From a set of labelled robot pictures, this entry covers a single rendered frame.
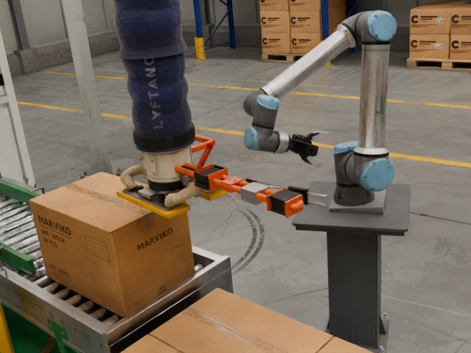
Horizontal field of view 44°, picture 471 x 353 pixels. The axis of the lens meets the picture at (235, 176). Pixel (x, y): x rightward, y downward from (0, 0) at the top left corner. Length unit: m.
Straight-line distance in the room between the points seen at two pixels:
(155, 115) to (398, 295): 1.99
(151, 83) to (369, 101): 0.94
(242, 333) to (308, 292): 1.27
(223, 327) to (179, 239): 0.44
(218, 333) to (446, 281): 1.75
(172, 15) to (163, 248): 0.99
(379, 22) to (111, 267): 1.43
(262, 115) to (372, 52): 0.52
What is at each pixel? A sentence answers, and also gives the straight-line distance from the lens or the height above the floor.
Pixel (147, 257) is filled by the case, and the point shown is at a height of 0.77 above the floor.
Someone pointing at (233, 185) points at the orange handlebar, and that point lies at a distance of 1.89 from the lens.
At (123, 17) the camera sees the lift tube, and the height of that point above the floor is 1.73.
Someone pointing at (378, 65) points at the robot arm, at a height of 1.42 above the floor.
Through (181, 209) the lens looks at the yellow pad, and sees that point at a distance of 2.07.
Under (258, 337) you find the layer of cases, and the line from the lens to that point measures 2.29.
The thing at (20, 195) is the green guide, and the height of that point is 0.60.
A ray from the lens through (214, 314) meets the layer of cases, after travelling 2.43.
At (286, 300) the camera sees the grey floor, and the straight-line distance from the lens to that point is 3.46.
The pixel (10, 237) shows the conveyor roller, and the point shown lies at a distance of 3.50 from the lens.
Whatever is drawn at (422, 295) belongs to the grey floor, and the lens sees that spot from 3.53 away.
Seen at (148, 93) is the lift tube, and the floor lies 1.48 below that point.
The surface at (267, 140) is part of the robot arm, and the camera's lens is 2.32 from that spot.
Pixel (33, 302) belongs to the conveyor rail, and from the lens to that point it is 2.78.
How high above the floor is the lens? 1.91
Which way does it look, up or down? 21 degrees down
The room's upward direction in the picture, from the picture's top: 5 degrees counter-clockwise
